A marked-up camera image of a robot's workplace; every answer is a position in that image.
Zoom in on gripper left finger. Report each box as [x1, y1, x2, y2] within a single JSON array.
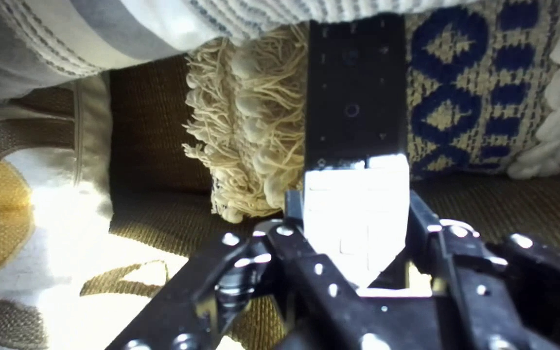
[[105, 189, 364, 350]]

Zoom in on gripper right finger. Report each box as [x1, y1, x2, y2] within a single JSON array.
[[406, 189, 560, 350]]

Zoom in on black remote controller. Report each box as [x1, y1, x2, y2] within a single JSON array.
[[303, 14, 432, 298]]

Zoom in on blue cream knit fringed pillow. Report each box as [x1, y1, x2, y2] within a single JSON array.
[[182, 0, 560, 224]]

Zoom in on white pillow with gold pattern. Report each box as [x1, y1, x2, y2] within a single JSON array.
[[0, 73, 246, 350]]

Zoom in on grey white striped pillow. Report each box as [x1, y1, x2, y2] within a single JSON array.
[[0, 0, 494, 104]]

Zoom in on brown woven sofa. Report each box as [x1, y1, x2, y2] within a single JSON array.
[[10, 53, 560, 350]]

